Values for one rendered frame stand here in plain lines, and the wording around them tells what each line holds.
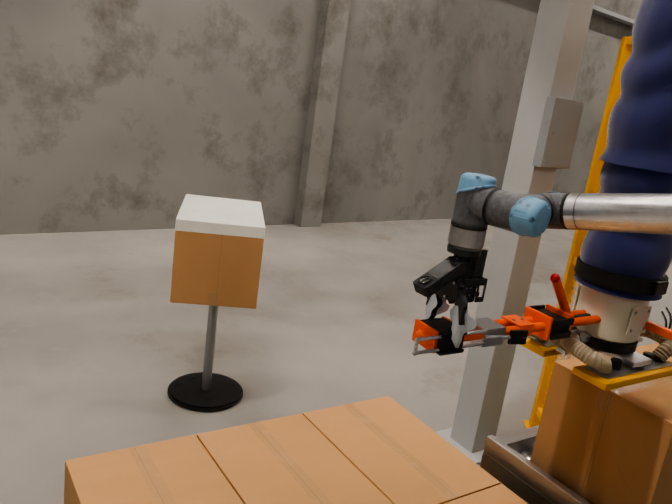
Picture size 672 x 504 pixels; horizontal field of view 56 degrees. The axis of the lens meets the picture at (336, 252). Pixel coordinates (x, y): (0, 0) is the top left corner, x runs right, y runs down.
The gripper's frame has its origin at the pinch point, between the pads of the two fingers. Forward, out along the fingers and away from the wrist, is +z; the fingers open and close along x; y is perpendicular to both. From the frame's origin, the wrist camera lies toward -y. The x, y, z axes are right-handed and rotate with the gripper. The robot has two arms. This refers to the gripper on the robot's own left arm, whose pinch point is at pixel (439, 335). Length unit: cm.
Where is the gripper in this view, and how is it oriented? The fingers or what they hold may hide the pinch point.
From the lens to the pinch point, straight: 139.3
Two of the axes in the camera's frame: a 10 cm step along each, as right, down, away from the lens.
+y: 8.6, -0.2, 5.2
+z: -1.4, 9.6, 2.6
